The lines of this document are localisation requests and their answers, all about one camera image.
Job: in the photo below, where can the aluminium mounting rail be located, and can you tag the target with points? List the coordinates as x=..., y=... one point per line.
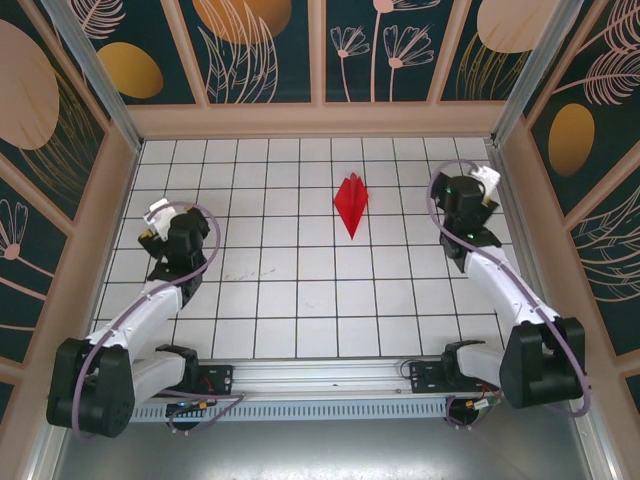
x=320, y=372

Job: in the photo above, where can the left controller board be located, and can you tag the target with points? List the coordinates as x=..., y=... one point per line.
x=192, y=407

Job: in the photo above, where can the right controller board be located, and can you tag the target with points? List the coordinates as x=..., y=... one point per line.
x=477, y=407

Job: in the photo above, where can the aluminium side rail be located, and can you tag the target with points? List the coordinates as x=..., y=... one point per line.
x=530, y=280

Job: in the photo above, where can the controller board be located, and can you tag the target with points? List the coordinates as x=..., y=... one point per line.
x=192, y=407
x=477, y=407

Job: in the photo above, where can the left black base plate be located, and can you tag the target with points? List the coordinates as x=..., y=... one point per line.
x=217, y=377

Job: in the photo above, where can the aluminium frame post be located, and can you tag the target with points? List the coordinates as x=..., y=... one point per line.
x=535, y=75
x=95, y=80

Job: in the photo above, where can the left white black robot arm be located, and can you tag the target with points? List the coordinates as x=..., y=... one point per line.
x=145, y=315

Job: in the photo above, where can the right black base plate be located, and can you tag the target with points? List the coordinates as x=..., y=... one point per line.
x=425, y=377

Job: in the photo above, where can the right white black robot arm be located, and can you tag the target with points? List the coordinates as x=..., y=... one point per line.
x=505, y=295

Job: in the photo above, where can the red paper sheet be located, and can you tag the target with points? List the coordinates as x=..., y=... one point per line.
x=352, y=205

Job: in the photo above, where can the grey metal sheet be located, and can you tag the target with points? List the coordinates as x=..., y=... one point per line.
x=320, y=450

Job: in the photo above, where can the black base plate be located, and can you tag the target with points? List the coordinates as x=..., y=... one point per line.
x=425, y=377
x=217, y=377

